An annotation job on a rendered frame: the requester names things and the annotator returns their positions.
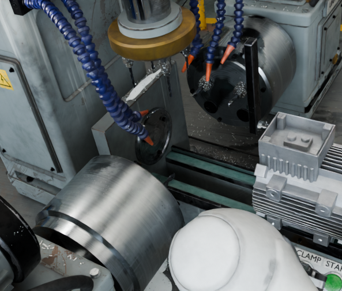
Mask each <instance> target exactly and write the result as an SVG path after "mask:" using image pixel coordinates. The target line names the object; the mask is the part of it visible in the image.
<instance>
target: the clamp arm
mask: <svg viewBox="0 0 342 291"><path fill-rule="evenodd" d="M242 53H243V54H245V71H246V87H247V105H246V109H248V112H249V128H250V133H252V134H254V135H257V134H258V132H259V131H261V130H259V129H261V127H260V126H259V125H262V123H261V122H262V121H261V105H260V81H259V68H258V45H257V39H256V38H248V40H247V41H246V42H245V43H244V48H243V49H242ZM258 126H259V127H258Z"/></svg>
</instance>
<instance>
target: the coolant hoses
mask: <svg viewBox="0 0 342 291"><path fill-rule="evenodd" d="M217 1H218V3H217V4H216V7H217V8H218V9H217V10H216V13H217V15H218V16H216V20H217V22H216V23H215V27H216V28H215V29H213V32H214V35H212V36H211V38H212V40H211V41H210V42H209V44H210V46H208V48H207V50H208V52H207V53H205V55H206V58H207V59H206V60H205V63H206V81H209V78H210V74H211V69H212V65H213V64H214V63H215V62H214V60H213V58H214V57H215V55H214V54H213V53H215V52H216V49H215V48H216V47H217V46H219V44H218V41H219V40H220V39H221V37H220V34H221V33H223V31H222V30H221V29H222V27H224V24H223V21H224V20H225V19H226V17H224V14H225V13H226V10H225V9H224V8H225V6H226V3H225V2H224V1H225V0H217ZM9 2H10V4H11V7H12V9H13V12H14V14H16V15H19V16H23V15H25V14H27V13H28V12H30V11H31V10H33V9H42V10H43V11H44V12H45V14H47V15H48V17H49V18H50V19H51V21H52V22H53V23H55V26H56V27H57V28H59V31H60V33H62V34H63V36H64V38H65V39H66V40H69V42H68V44H69V46H70V47H73V48H74V49H73V52H74V54H77V55H78V58H77V59H78V61H79V62H81V63H82V64H83V65H82V69H83V70H84V69H85V70H86V71H87V77H89V78H90V79H92V81H91V84H92V85H94V86H95V87H96V88H95V91H96V92H97V93H99V98H100V99H101V100H103V104H104V106H105V107H106V109H107V111H108V112H109V113H110V116H111V117H112V118H113V119H114V121H115V122H116V123H117V124H118V126H120V127H121V128H122V129H123V130H125V131H126V132H129V133H130V134H133V135H138V137H139V138H140V139H142V140H145V141H146V142H147V143H149V144H150V145H153V141H152V140H151V138H150V137H149V136H148V135H149V133H148V131H147V130H146V129H145V127H144V126H143V125H141V124H140V123H139V122H138V121H140V120H141V118H142V117H143V116H144V115H146V114H147V113H148V110H144V111H140V112H139V111H134V112H133V111H132V109H130V108H129V105H128V104H126V103H125V102H124V101H123V100H121V98H120V97H119V96H118V93H117V92H116V91H115V90H114V86H113V85H111V80H110V79H108V78H107V77H108V74H107V73H106V72H104V70H105V67H104V66H102V65H101V62H102V61H101V59H100V58H98V55H99V53H98V51H95V47H96V45H95V43H92V38H93V36H92V35H90V34H89V30H90V28H89V26H86V22H87V20H86V18H85V17H83V16H82V15H83V11H82V10H81V9H79V8H80V6H79V4H78V3H77V2H76V0H61V2H63V4H64V6H65V7H66V8H67V10H68V12H69V13H71V17H72V19H74V20H75V22H74V24H75V26H77V27H78V28H79V29H78V30H77V31H78V34H80V35H81V36H82V37H81V38H80V37H79V36H76V34H77V32H76V31H75V30H74V29H73V28H72V25H71V24H70V23H69V22H68V21H67V18H66V17H64V16H63V13H61V12H60V11H59V9H58V8H57V7H56V6H55V4H54V3H52V2H51V0H9ZM235 2H236V3H235V4H234V7H235V9H236V10H235V11H234V14H235V16H236V17H235V18H234V21H235V23H236V24H235V25H234V28H235V31H233V34H234V36H232V37H231V41H230V42H228V43H227V49H226V51H225V53H224V55H223V57H222V59H221V62H220V63H221V64H223V63H224V62H225V60H226V59H227V58H228V56H229V55H230V53H231V52H232V50H233V49H236V44H237V43H238V42H239V43H240V37H241V35H243V32H242V31H241V30H242V29H243V28H244V25H243V24H242V23H243V21H244V18H243V17H242V16H243V14H244V11H243V10H242V8H243V7H244V4H243V3H242V2H243V0H235ZM198 4H199V3H198V0H190V2H189V6H191V8H190V11H191V12H192V13H193V14H194V15H195V18H196V27H197V33H196V36H195V38H194V39H193V41H192V45H193V47H191V51H190V55H189V56H188V63H189V65H190V63H191V62H192V60H194V59H196V57H197V56H196V54H199V52H200V51H199V49H200V48H201V47H204V44H203V43H202V38H200V34H198V33H199V31H200V30H201V28H200V27H199V25H200V24H201V22H200V20H199V18H200V14H199V13H198V11H199V10H200V9H199V7H197V5H198ZM81 42H83V43H84V44H85V45H84V44H81ZM85 51H86V52H85Z"/></svg>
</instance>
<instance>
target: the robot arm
mask: <svg viewBox="0 0 342 291"><path fill-rule="evenodd" d="M168 261H169V267H170V272H171V275H172V277H173V280H174V282H175V284H176V285H177V287H178V289H179V290H180V291H323V289H324V287H325V284H326V280H327V276H326V275H325V274H321V273H320V272H319V271H317V270H316V269H314V268H311V269H310V270H308V267H309V264H307V263H304V262H301V261H300V258H299V255H298V253H297V251H296V249H295V247H294V245H293V244H292V242H290V240H289V239H288V238H286V237H285V236H284V235H283V236H282V234H281V233H280V232H279V231H278V230H277V229H276V228H275V227H274V226H273V225H272V224H270V223H269V222H268V221H266V220H265V219H263V218H261V217H259V216H258V215H256V214H253V213H251V212H248V211H245V210H240V209H235V208H217V209H212V210H208V211H203V212H201V213H200V214H199V215H198V216H197V217H196V218H194V219H193V220H192V221H190V222H189V223H188V224H187V225H186V226H184V227H183V228H181V229H180V230H178V231H177V232H176V234H175V236H174V238H173V239H172V242H171V245H170V250H169V256H168Z"/></svg>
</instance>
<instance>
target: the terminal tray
mask: <svg viewBox="0 0 342 291"><path fill-rule="evenodd" d="M279 115H283V117H279ZM326 126H330V128H326ZM264 137H268V139H267V140H265V139H264ZM334 138H335V125H333V124H329V123H325V122H321V121H316V120H311V119H308V118H303V117H298V116H295V115H291V114H286V113H281V112H277V114H276V115H275V117H274V119H273V120H272V121H271V123H270V124H269V126H268V127H267V129H266V130H265V132H264V133H263V134H262V136H261V137H260V139H259V141H258V152H259V156H260V164H262V165H265V166H268V170H271V169H273V171H274V172H277V171H279V173H280V174H282V173H283V172H284V173H285V175H286V176H287V175H289V174H291V177H295V176H297V179H300V178H303V180H304V181H306V180H309V181H310V183H312V182H313V181H315V182H316V181H317V178H318V173H319V168H321V164H322V161H323V160H324V157H325V156H326V154H327V152H328V151H329V149H330V147H331V146H332V145H333V141H334ZM312 150H316V152H312Z"/></svg>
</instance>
